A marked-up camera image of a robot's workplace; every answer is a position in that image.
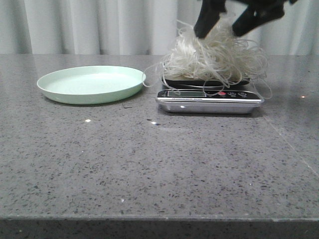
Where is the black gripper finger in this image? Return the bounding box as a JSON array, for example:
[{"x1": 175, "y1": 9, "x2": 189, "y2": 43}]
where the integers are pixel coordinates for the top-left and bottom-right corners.
[
  {"x1": 232, "y1": 0, "x2": 287, "y2": 37},
  {"x1": 194, "y1": 0, "x2": 226, "y2": 39}
]

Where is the white vermicelli noodle bundle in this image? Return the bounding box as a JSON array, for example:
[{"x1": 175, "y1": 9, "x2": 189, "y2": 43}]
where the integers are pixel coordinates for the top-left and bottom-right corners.
[{"x1": 150, "y1": 18, "x2": 273, "y2": 99}]

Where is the black silver kitchen scale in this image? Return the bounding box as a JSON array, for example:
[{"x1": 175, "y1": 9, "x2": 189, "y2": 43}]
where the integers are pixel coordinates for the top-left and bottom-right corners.
[{"x1": 156, "y1": 77, "x2": 264, "y2": 114}]

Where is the light green round plate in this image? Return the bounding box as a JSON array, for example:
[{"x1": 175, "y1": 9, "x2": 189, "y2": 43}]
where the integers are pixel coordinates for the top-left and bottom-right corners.
[{"x1": 37, "y1": 66, "x2": 146, "y2": 105}]

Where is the white pleated curtain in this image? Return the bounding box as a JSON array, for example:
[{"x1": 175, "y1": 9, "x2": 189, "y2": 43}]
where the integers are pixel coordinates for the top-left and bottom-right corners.
[{"x1": 0, "y1": 0, "x2": 319, "y2": 55}]

